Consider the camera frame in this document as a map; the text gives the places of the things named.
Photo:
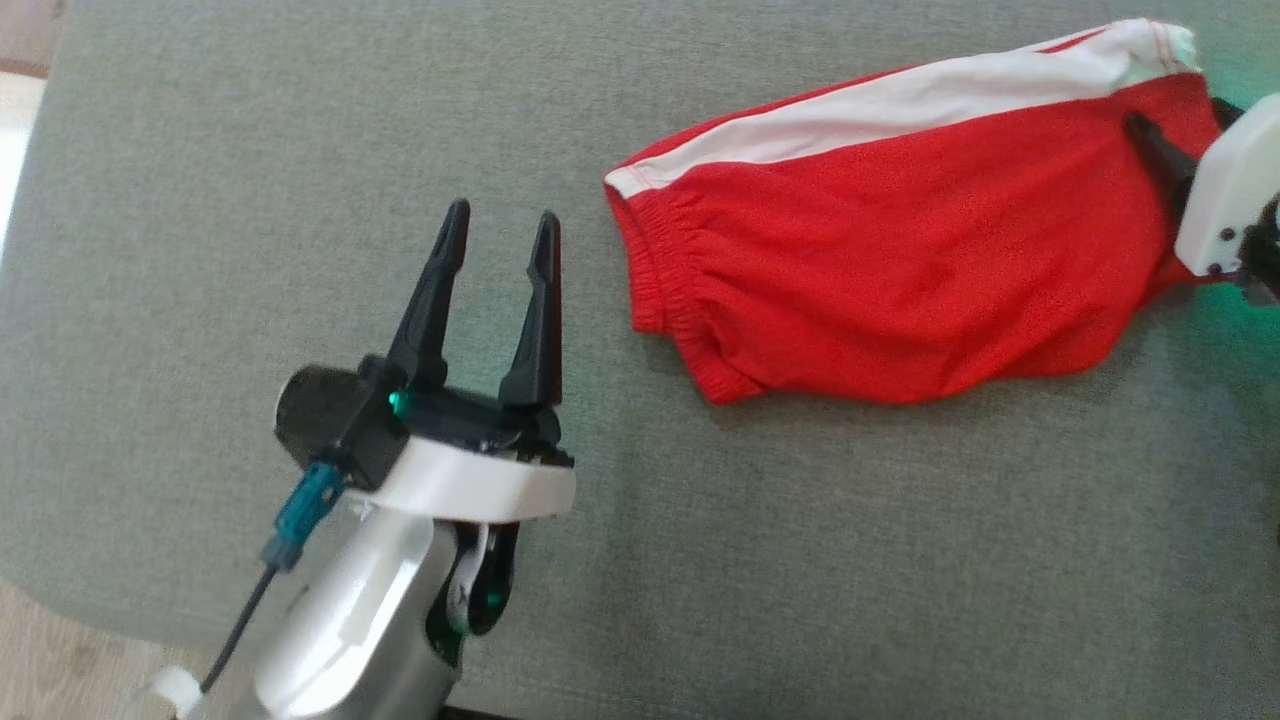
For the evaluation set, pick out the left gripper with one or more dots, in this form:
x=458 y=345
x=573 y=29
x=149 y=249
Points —
x=480 y=485

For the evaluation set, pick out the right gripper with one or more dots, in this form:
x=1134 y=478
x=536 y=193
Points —
x=1230 y=190

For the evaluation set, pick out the red shorts with white stripe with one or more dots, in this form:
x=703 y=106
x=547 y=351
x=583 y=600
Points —
x=900 y=260

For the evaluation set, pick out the large grey sofa seat cushion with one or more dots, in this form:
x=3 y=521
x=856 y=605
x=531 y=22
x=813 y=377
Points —
x=700 y=550

